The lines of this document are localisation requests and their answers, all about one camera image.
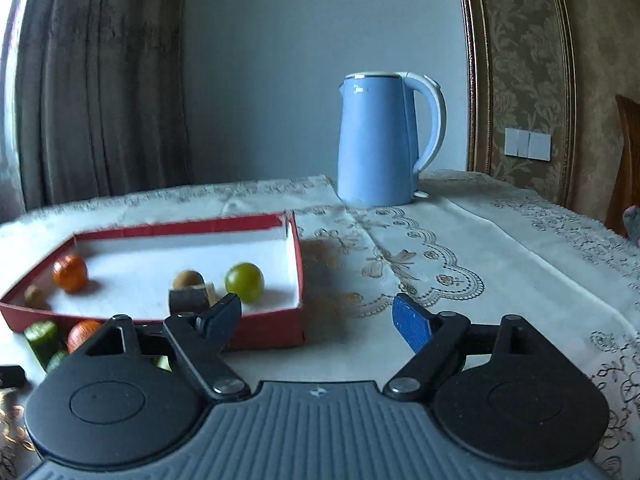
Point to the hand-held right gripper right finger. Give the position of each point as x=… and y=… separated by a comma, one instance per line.
x=412, y=322

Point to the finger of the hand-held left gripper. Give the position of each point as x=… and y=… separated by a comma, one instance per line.
x=12, y=376

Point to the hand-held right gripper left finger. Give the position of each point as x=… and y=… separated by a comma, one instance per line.
x=220, y=316

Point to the green lime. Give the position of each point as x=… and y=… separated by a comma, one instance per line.
x=244, y=282
x=163, y=363

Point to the green cucumber piece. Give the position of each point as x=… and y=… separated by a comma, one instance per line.
x=55, y=361
x=42, y=341

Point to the brown longan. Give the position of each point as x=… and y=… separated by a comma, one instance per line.
x=34, y=295
x=189, y=278

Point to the orange mandarin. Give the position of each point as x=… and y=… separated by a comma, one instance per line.
x=70, y=272
x=82, y=334

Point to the red cardboard box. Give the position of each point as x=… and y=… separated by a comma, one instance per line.
x=150, y=260

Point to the white embroidered tablecloth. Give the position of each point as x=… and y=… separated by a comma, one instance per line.
x=500, y=260

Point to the blue electric kettle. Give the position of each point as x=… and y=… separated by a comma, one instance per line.
x=375, y=145

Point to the grey pink cloth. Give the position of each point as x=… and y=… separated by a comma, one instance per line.
x=632, y=225

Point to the brown curtain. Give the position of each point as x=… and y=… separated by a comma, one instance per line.
x=100, y=85

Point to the brown wooden furniture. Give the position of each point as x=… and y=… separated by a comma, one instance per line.
x=625, y=160

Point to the white wall switch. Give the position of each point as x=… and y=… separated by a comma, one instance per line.
x=527, y=144

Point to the gold wall moulding frame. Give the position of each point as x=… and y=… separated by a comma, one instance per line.
x=475, y=60

